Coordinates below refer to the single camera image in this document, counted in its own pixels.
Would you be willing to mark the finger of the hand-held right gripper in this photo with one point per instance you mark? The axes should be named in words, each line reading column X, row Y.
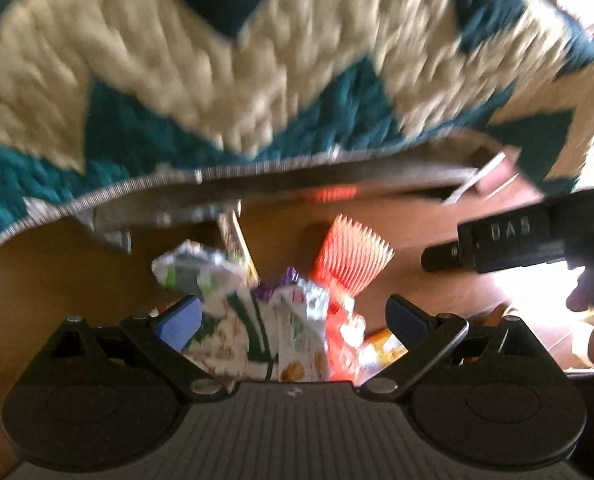
column 441, row 258

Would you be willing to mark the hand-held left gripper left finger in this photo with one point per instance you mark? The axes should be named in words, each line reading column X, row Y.
column 179, row 324

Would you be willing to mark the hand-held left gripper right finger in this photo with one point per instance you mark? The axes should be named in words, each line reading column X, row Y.
column 406, row 321

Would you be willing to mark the clear plastic wrapper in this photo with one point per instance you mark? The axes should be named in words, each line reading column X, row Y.
column 194, row 270

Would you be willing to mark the red orange foil wrapper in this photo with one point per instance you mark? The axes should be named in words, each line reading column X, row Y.
column 344, row 345

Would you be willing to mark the red ridged paper cup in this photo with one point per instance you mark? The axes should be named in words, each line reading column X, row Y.
column 351, row 255

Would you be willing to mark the white cookie print snack wrapper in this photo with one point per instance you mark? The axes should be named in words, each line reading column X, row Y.
column 282, row 332

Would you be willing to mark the yellow orange snack wrapper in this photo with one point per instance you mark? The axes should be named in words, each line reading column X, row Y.
column 388, row 350

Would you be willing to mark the beige snack packet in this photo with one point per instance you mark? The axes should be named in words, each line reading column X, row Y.
column 236, row 242

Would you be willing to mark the teal and cream zigzag blanket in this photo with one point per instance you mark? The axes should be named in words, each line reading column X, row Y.
column 277, row 60

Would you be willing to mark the metal bed frame rail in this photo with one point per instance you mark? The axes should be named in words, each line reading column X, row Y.
column 287, row 182

